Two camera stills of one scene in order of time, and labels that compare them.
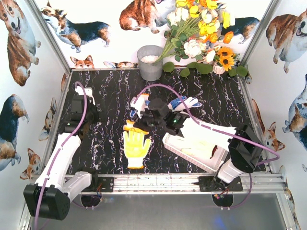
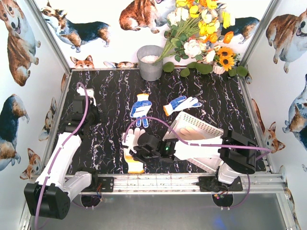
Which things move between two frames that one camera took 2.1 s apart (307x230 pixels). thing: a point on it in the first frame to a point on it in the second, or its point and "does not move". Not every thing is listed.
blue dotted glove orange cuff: x=177 y=104 does not move
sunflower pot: x=226 y=60 does not move
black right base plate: x=214 y=184 does not move
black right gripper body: x=143 y=119 to x=144 y=148
